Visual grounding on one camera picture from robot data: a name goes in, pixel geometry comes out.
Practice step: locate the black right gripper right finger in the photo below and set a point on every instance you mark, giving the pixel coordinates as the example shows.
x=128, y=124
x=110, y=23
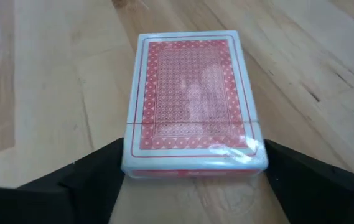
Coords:
x=326, y=193

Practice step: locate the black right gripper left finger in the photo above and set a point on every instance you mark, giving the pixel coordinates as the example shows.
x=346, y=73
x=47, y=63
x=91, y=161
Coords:
x=55, y=196

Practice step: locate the card deck red patterned back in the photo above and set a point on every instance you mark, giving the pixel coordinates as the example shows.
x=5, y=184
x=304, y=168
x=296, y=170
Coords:
x=192, y=93

